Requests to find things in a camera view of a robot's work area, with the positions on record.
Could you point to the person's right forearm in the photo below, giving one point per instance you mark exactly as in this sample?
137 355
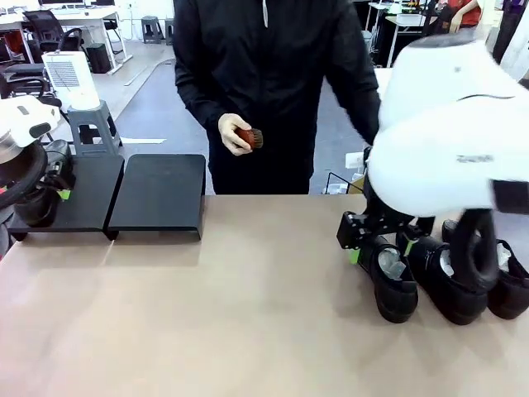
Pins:
202 111

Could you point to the tall grey plastic stool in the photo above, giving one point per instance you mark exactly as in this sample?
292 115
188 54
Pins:
93 120

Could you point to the large white table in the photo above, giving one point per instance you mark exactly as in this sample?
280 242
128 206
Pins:
382 78

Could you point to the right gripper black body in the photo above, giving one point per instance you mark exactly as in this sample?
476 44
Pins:
384 221

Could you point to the person in red shirt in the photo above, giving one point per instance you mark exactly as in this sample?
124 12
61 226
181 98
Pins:
467 12

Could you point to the black computer tower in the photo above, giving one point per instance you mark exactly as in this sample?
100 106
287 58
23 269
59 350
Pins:
98 58

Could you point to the white office desk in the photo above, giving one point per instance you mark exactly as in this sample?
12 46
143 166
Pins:
82 16

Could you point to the person's right hand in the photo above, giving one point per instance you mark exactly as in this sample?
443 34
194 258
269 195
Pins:
229 132

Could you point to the white air purifier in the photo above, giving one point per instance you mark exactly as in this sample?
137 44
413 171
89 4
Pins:
72 80

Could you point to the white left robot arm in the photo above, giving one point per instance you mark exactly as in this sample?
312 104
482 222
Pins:
25 116

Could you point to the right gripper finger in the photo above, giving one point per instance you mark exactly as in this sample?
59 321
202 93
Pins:
351 231
421 227

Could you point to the black shoe stand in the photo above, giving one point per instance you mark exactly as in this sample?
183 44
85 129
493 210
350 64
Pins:
91 198
165 194

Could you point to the brown shoe brush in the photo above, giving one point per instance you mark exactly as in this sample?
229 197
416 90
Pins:
250 138

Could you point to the person's left forearm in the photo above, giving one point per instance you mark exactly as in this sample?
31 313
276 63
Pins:
359 116

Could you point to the person in black jacket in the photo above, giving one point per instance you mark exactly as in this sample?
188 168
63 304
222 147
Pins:
264 74

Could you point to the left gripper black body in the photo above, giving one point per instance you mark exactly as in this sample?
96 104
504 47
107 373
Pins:
60 165

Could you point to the black leather shoe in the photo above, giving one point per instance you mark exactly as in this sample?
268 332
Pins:
438 289
396 297
37 209
512 289

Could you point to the white desk with black panel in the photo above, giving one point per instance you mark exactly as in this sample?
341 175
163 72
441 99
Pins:
405 20

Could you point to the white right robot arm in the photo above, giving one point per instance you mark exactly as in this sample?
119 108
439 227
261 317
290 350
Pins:
434 124

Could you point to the small grey stool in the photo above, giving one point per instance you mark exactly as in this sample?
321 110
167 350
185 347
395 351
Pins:
168 31
152 27

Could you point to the black mesh office chair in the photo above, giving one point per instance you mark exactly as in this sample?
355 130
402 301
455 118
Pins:
47 27

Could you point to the white computer case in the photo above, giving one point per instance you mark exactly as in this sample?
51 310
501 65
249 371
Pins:
370 45

